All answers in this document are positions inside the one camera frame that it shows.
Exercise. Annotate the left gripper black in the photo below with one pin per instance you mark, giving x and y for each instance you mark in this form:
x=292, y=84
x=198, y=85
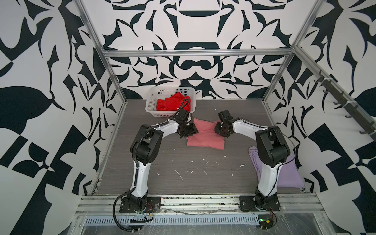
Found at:
x=194, y=130

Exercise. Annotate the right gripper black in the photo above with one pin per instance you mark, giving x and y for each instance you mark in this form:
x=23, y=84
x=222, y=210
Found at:
x=217, y=130

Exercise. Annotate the pink t shirt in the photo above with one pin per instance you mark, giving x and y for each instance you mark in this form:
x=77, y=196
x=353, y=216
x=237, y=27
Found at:
x=206, y=136

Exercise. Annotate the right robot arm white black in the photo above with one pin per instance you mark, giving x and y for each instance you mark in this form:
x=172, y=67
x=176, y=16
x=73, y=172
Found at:
x=273, y=152

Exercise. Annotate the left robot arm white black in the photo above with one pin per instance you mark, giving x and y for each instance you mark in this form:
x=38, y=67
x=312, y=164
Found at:
x=146, y=146

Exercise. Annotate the red t shirt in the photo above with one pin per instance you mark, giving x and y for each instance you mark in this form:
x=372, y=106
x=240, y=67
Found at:
x=173, y=103

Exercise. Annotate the white plastic basket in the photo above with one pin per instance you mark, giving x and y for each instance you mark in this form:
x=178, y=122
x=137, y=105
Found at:
x=163, y=92

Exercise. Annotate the folded purple t shirt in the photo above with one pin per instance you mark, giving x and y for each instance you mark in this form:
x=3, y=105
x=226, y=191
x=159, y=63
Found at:
x=289, y=175

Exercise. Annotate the small green circuit board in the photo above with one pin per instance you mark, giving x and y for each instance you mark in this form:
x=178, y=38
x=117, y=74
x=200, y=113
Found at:
x=267, y=221

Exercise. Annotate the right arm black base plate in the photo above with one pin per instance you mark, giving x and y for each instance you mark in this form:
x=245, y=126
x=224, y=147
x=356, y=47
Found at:
x=259, y=203

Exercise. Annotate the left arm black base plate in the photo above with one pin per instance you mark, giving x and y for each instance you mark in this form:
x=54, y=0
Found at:
x=146, y=204

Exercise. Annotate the white slotted cable duct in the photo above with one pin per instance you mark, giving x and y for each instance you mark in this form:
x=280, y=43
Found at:
x=202, y=219

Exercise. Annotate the black wall hook rack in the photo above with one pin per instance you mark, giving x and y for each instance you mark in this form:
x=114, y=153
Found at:
x=353, y=108

